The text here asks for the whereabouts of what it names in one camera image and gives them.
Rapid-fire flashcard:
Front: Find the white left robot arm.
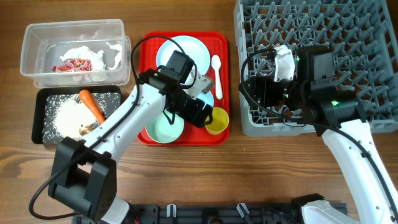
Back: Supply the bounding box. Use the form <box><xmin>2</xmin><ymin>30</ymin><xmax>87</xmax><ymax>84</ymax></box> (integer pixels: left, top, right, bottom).
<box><xmin>48</xmin><ymin>50</ymin><xmax>214</xmax><ymax>223</ymax></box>

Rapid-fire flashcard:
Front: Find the light blue round plate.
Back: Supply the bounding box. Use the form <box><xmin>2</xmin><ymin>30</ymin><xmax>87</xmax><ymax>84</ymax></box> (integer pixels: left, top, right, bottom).
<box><xmin>155</xmin><ymin>35</ymin><xmax>211</xmax><ymax>75</ymax></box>

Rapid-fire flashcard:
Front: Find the grey dishwasher rack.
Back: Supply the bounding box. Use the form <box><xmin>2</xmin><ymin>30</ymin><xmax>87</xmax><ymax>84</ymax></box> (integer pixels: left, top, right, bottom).
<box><xmin>233</xmin><ymin>0</ymin><xmax>397</xmax><ymax>133</ymax></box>

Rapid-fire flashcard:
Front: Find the brown food scrap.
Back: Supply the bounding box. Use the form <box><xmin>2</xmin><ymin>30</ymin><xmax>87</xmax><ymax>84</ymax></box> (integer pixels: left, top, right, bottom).
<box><xmin>78</xmin><ymin>124</ymin><xmax>96</xmax><ymax>136</ymax></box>

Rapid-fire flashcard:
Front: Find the red serving tray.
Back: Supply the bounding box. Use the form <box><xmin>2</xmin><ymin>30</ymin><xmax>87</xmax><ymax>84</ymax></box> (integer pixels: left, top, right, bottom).
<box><xmin>139</xmin><ymin>31</ymin><xmax>230</xmax><ymax>146</ymax></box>

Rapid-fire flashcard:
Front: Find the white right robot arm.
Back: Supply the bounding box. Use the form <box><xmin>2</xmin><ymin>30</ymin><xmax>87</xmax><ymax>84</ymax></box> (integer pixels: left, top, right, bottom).
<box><xmin>239</xmin><ymin>45</ymin><xmax>397</xmax><ymax>223</ymax></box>

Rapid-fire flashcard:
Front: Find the mint green bowl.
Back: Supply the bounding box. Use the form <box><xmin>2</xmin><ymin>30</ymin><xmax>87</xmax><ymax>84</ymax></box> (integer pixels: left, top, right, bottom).
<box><xmin>145</xmin><ymin>111</ymin><xmax>185</xmax><ymax>144</ymax></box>

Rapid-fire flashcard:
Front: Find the white rice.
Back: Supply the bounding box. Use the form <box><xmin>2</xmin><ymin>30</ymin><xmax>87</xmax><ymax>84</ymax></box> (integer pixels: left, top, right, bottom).
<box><xmin>42</xmin><ymin>93</ymin><xmax>121</xmax><ymax>143</ymax></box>

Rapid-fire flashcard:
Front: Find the red patterned snack wrapper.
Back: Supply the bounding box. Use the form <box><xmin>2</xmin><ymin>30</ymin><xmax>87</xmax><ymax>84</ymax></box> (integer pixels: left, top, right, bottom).
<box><xmin>52</xmin><ymin>58</ymin><xmax>91</xmax><ymax>72</ymax></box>

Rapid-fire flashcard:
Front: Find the clear plastic waste bin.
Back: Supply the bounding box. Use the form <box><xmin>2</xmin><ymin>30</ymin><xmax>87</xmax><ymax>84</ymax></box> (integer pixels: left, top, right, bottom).
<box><xmin>20</xmin><ymin>19</ymin><xmax>131</xmax><ymax>88</ymax></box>

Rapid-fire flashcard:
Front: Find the black food waste tray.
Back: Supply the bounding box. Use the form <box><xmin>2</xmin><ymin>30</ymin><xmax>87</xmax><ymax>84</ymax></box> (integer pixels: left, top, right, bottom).
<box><xmin>31</xmin><ymin>85</ymin><xmax>122</xmax><ymax>148</ymax></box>

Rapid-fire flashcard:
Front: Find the white tissue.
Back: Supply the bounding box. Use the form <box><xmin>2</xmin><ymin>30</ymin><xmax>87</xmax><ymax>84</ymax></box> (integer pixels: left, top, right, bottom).
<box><xmin>54</xmin><ymin>42</ymin><xmax>124</xmax><ymax>84</ymax></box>

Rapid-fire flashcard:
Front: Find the yellow plastic cup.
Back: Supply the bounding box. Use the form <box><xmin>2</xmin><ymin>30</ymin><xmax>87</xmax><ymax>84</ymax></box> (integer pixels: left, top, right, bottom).
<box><xmin>205</xmin><ymin>107</ymin><xmax>229</xmax><ymax>135</ymax></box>

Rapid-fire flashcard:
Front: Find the white plastic spoon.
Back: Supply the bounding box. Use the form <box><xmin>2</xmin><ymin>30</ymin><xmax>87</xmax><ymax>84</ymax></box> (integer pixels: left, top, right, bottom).
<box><xmin>211</xmin><ymin>55</ymin><xmax>223</xmax><ymax>100</ymax></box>

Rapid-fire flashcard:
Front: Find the light blue bowl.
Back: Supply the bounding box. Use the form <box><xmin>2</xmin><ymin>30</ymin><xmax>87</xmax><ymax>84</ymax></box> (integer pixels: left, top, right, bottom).
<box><xmin>197</xmin><ymin>91</ymin><xmax>214</xmax><ymax>107</ymax></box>

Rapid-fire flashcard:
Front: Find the orange carrot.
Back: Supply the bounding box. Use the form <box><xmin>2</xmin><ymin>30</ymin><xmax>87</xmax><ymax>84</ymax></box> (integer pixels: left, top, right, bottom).
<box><xmin>79</xmin><ymin>90</ymin><xmax>105</xmax><ymax>124</ymax></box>

